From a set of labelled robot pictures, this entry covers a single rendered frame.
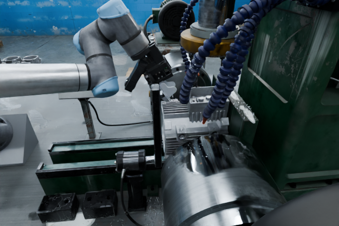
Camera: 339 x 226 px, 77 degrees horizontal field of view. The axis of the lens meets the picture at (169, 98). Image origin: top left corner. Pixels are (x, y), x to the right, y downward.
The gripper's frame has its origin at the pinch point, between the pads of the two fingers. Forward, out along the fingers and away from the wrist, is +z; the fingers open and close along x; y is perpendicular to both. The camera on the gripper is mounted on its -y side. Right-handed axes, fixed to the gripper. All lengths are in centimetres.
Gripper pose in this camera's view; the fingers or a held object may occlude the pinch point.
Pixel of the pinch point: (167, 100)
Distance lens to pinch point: 74.2
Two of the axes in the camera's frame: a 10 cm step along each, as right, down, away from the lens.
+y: 8.6, -4.7, -1.9
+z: 5.0, 7.2, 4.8
